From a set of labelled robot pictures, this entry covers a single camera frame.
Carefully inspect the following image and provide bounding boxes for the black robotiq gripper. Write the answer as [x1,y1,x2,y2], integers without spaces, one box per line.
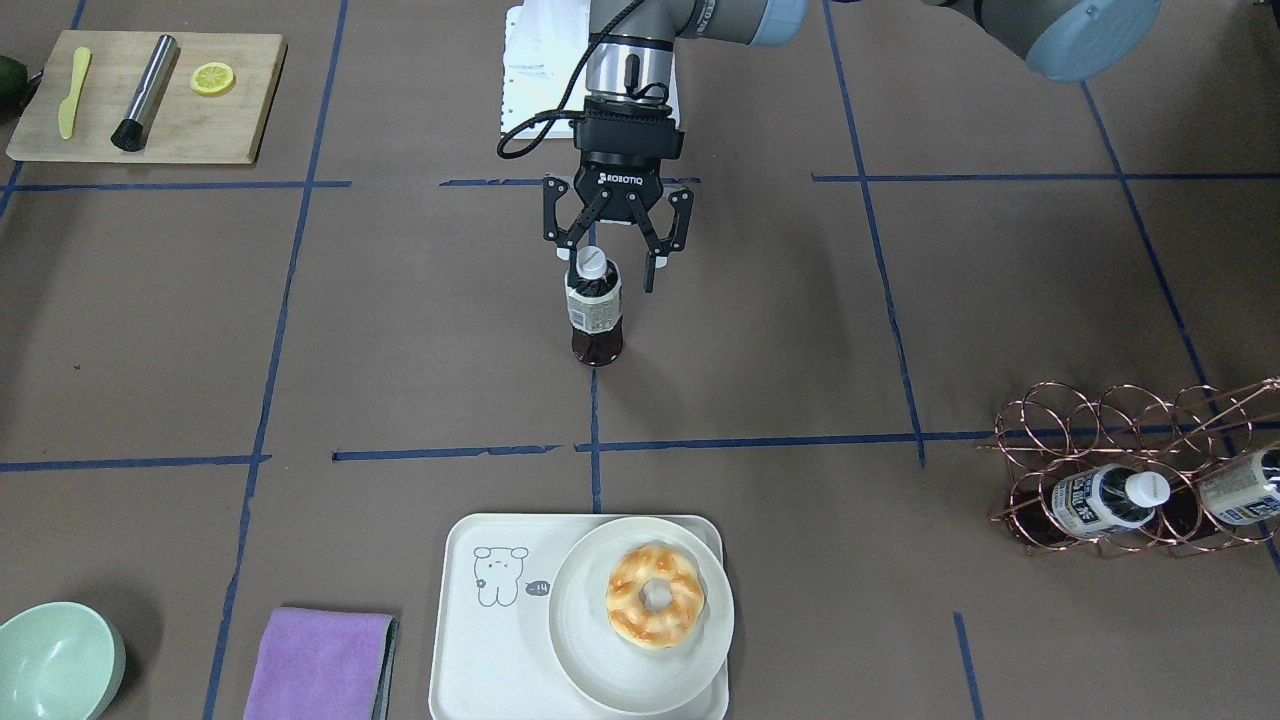
[541,96,695,295]

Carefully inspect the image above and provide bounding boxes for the tea bottle white cap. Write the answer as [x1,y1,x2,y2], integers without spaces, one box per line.
[564,246,625,368]

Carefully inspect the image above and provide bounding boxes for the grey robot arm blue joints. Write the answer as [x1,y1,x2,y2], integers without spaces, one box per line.
[584,1,1164,106]

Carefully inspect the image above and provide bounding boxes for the cream rectangular serving tray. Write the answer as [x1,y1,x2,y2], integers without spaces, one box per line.
[429,512,730,719]

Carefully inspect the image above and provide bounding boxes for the front tea bottle in rack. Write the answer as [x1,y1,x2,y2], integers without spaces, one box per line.
[1005,464,1172,550]

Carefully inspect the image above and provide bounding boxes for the tea bottle in rack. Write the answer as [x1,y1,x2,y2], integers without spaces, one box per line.
[1005,464,1172,550]
[1164,445,1279,541]

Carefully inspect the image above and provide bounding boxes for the rear tea bottle in rack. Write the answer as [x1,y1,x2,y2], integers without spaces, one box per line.
[1164,445,1279,541]

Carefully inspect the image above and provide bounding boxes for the lemon slice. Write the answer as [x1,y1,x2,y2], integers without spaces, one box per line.
[189,61,237,97]

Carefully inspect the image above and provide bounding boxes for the wooden cutting board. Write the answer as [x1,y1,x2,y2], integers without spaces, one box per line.
[6,29,287,165]

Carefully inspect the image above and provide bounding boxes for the round cream plate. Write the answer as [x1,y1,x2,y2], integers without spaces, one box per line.
[548,516,735,716]

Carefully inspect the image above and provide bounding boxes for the steel muddler black tip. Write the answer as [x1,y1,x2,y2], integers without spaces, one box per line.
[110,35,180,152]

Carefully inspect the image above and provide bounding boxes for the yellow plastic knife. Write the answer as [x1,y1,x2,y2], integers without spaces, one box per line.
[56,46,92,141]

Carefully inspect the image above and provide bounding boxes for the folded purple cloth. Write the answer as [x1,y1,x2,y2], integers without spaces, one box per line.
[243,607,399,719]

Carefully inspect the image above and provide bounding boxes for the green lime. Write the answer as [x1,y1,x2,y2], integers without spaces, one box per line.
[0,55,29,122]

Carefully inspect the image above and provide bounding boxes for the mint green bowl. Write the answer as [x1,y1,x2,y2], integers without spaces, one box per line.
[1,601,125,719]

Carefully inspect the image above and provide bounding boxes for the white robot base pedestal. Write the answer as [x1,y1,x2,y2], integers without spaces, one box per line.
[499,0,681,140]

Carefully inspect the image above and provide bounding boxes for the glazed ring donut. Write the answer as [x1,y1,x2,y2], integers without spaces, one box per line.
[604,544,705,650]

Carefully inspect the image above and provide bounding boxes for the copper wire bottle rack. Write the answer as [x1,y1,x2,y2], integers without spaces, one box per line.
[986,377,1277,559]

